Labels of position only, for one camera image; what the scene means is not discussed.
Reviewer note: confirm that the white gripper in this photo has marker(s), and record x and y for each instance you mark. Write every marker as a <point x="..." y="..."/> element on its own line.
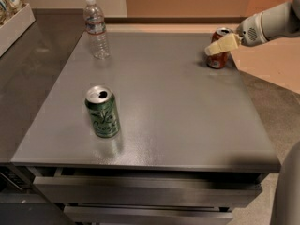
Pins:
<point x="250" y="32"/>

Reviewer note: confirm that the red coke can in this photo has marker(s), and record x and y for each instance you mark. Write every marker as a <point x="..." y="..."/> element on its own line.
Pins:
<point x="218" y="61"/>

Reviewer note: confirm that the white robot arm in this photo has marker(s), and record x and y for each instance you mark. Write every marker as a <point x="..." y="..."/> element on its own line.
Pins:
<point x="282" y="21"/>

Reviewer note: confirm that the clear plastic water bottle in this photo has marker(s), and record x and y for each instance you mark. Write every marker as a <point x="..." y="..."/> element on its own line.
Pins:
<point x="95" y="28"/>

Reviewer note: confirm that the green soda can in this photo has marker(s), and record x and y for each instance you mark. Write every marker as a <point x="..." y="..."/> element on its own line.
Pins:
<point x="101" y="105"/>

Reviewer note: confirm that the grey metal drawer cabinet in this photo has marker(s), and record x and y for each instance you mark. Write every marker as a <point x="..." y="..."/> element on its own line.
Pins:
<point x="191" y="146"/>

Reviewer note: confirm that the white snack box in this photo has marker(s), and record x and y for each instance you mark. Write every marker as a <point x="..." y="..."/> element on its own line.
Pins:
<point x="15" y="27"/>

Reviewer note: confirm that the snack bags in box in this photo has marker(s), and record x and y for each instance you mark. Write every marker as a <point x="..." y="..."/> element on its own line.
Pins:
<point x="8" y="8"/>

